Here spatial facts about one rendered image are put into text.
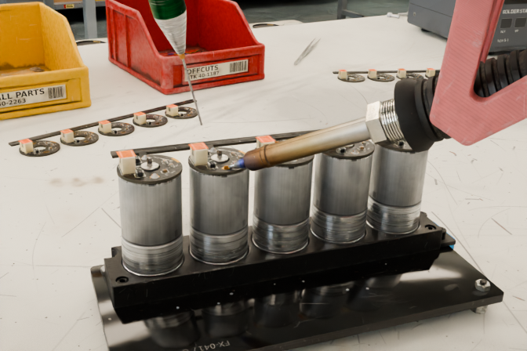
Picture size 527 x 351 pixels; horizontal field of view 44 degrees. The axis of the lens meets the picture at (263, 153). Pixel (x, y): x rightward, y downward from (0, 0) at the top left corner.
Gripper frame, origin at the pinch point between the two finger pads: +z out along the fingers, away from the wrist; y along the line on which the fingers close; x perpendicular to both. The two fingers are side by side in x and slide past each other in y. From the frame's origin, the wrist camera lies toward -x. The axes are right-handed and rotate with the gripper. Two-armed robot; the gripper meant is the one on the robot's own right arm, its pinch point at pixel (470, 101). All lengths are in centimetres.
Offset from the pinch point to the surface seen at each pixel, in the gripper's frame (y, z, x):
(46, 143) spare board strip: -9.6, 21.4, -18.9
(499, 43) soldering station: -50, 10, 2
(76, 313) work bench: 3.6, 15.4, -7.3
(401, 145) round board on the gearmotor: -5.7, 5.1, -0.8
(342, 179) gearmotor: -3.4, 6.9, -1.9
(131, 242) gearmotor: 2.6, 11.3, -6.9
